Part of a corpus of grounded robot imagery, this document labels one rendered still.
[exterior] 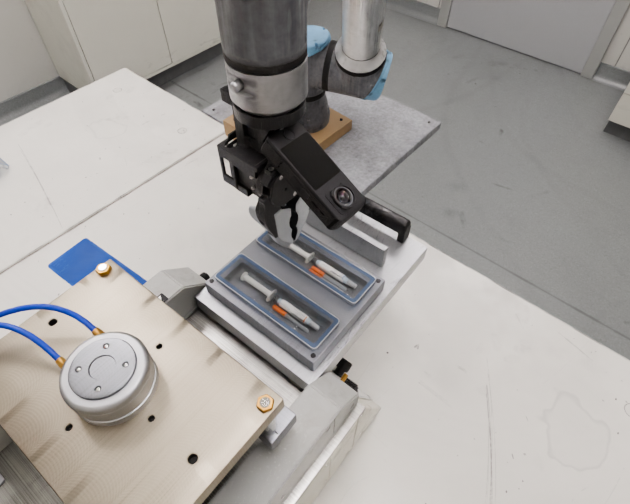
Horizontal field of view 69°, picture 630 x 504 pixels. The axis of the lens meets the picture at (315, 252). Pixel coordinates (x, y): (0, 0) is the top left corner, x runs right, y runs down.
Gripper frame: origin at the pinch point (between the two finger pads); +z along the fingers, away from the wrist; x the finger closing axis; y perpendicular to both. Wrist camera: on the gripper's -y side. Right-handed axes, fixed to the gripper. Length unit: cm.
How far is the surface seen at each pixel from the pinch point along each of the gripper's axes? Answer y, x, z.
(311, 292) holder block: -3.2, -0.1, 8.7
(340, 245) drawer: 0.1, -11.2, 11.2
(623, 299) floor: -56, -128, 108
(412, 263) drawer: -10.6, -15.5, 11.1
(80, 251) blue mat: 53, 12, 33
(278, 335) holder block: -4.3, 7.9, 8.7
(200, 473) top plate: -13.0, 26.1, -2.7
